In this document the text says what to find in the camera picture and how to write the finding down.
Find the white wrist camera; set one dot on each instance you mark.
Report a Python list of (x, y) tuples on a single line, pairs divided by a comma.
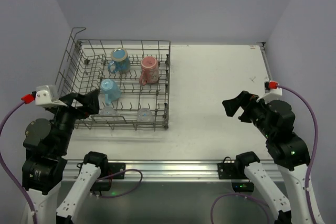
[(272, 92), (46, 96)]

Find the pink patterned mug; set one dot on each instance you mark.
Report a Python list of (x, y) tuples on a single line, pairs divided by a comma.
[(149, 71)]

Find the aluminium mounting rail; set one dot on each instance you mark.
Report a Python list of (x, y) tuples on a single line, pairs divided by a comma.
[(171, 171)]

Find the clear glass cup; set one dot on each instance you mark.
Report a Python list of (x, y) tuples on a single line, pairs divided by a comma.
[(145, 115), (108, 113)]

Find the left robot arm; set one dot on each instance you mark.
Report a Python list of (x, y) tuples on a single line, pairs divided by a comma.
[(46, 143)]

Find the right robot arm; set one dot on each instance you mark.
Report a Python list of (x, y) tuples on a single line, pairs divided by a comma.
[(274, 119)]

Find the right black controller box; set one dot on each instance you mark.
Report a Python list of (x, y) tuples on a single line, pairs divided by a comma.
[(243, 187)]

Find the black controller box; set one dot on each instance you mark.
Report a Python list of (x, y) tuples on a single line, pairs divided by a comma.
[(99, 187), (243, 187)]

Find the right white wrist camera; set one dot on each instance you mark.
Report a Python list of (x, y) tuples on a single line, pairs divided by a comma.
[(272, 92)]

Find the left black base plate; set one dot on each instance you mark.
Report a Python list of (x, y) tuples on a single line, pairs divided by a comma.
[(116, 168)]

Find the blue patterned mug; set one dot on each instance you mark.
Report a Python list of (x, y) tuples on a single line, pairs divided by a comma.
[(120, 61)]

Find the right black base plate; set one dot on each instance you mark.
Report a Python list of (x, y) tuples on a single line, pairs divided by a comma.
[(226, 169)]

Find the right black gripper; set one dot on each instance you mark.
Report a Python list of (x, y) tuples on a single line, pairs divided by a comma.
[(247, 107)]

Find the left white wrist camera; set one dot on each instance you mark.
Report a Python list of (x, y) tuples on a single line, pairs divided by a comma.
[(46, 96)]

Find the light blue faceted cup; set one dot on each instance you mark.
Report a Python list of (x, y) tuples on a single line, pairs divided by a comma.
[(111, 91)]

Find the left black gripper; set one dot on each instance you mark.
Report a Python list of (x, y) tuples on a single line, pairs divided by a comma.
[(76, 107)]

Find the grey wire dish rack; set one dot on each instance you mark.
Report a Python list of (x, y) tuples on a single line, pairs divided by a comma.
[(85, 64)]

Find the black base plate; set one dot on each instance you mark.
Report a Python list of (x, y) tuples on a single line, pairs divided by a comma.
[(226, 169), (116, 168)]

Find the left black controller box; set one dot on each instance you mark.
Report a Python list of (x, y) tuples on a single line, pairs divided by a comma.
[(99, 187)]

